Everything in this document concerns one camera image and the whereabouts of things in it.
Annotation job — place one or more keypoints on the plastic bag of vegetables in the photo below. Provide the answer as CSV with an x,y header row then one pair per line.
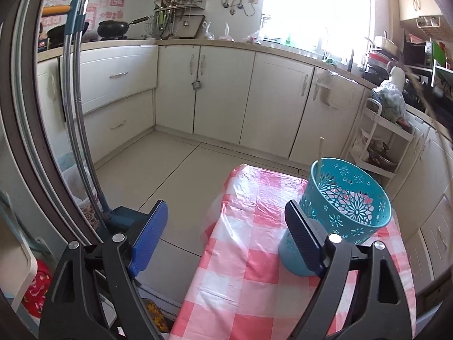
x,y
391,99

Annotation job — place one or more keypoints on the blue broom and dustpan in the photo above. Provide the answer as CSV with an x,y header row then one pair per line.
x,y
110,221

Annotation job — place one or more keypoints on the black microwave oven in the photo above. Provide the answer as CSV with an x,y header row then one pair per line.
x,y
418,54

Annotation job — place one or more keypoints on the wall utensil rack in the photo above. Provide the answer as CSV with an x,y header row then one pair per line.
x,y
177,19

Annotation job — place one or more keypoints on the white rolling storage cart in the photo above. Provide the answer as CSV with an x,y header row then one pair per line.
x,y
379,145

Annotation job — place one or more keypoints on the red white checkered tablecloth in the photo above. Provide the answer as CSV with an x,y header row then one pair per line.
x,y
241,289

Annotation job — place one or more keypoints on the white thermos jug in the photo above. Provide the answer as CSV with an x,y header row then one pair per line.
x,y
397,77

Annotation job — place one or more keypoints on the black frying pan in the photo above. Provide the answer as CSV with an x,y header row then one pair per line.
x,y
113,29

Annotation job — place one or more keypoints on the bamboo chopstick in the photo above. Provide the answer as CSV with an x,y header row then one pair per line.
x,y
319,160

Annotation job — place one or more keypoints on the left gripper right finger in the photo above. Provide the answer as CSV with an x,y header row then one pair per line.
x,y
378,308

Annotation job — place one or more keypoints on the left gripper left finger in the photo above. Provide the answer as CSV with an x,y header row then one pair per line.
x,y
93,294

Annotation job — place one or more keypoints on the blue perforated plastic basket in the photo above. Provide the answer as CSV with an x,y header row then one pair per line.
x,y
346,201

